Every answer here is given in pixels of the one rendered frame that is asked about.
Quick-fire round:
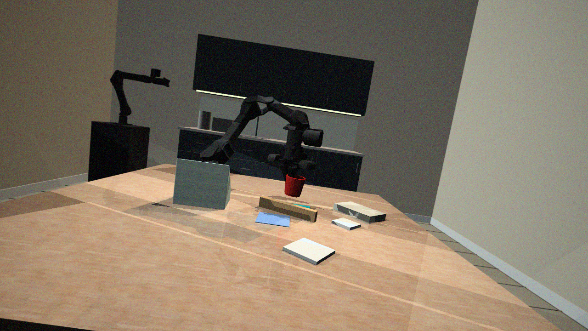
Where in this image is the red cup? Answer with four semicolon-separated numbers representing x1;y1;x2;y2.
284;174;305;198

